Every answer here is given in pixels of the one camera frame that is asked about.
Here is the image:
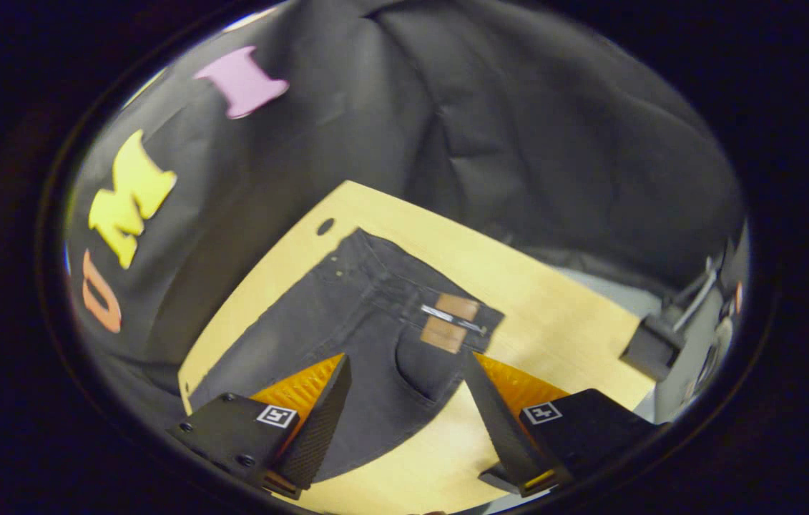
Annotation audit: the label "black block on metal rod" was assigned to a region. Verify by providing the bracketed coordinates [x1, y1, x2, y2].
[619, 254, 730, 383]

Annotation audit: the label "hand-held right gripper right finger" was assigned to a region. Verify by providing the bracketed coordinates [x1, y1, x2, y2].
[463, 352, 670, 498]

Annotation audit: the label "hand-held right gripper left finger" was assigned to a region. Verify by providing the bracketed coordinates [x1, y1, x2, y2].
[167, 354, 353, 500]

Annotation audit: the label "black backdrop cloth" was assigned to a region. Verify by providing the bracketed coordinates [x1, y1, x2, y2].
[64, 0, 745, 430]

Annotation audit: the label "black jeans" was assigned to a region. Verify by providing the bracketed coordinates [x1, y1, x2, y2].
[188, 227, 505, 484]

